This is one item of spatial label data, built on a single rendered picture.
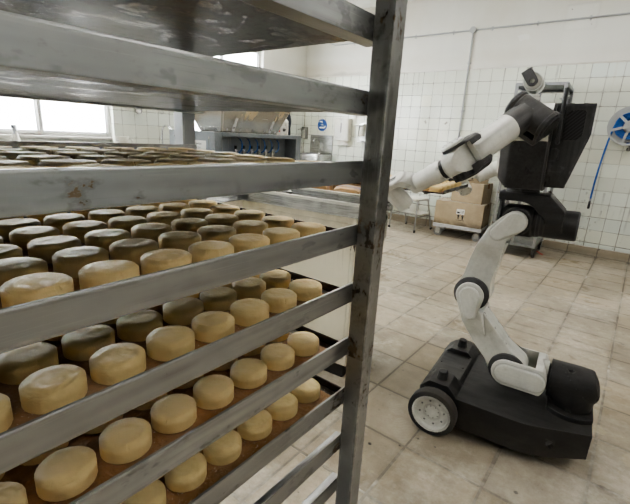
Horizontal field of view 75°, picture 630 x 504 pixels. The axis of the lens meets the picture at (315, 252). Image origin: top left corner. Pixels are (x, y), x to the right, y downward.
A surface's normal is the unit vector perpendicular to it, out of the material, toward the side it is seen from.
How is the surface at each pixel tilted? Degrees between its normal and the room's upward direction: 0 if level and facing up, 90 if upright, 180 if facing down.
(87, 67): 90
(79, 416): 90
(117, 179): 90
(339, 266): 90
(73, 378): 0
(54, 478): 0
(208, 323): 0
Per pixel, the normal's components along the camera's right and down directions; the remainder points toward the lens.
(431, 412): -0.54, 0.20
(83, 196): 0.78, 0.21
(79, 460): 0.05, -0.96
